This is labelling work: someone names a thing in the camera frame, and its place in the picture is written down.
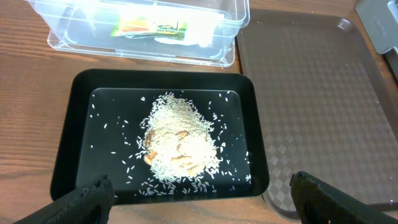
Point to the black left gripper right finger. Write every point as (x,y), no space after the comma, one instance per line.
(318,202)

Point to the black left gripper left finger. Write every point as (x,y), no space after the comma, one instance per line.
(90,203)

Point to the rice food waste pile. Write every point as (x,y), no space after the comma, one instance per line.
(166,143)

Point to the yellow green snack wrapper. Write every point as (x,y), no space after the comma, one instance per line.
(142,27)

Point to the white plastic bag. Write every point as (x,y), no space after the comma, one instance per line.
(201,24)

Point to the black waste tray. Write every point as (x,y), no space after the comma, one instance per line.
(66,168)

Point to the grey dishwasher rack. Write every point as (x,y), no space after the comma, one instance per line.
(379,18)

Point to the clear plastic waste bin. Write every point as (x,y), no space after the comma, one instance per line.
(85,26)

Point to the brown serving tray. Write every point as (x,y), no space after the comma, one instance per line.
(323,106)

